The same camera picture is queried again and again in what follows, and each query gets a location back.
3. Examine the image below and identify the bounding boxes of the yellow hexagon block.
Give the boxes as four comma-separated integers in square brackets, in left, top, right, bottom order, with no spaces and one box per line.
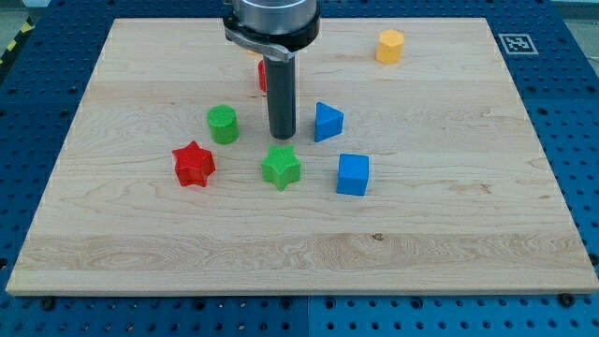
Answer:
[375,29,404,65]

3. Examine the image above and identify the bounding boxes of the green star block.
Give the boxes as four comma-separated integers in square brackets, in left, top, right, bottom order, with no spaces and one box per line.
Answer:
[261,145,301,191]

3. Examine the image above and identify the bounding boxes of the red star block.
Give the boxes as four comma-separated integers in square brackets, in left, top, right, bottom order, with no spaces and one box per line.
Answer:
[172,140,216,187]

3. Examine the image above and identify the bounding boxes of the green cylinder block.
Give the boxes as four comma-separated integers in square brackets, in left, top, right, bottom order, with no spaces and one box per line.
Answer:
[207,105,239,144]

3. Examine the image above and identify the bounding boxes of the blue triangle block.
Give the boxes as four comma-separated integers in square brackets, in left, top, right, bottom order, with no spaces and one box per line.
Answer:
[314,102,344,142]

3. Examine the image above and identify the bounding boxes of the blue cube block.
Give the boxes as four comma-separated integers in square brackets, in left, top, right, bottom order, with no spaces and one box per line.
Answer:
[336,154,370,196]

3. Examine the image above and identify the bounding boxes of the red circle block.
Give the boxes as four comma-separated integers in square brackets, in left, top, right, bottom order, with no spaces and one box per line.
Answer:
[257,60,267,93]

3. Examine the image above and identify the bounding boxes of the wooden board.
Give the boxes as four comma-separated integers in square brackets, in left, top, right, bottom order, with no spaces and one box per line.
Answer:
[7,18,598,297]

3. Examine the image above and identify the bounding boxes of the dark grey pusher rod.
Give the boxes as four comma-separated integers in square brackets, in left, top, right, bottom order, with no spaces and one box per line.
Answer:
[263,57,296,139]

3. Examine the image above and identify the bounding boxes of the white fiducial marker tag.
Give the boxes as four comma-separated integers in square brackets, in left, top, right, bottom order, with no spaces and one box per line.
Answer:
[498,33,538,55]

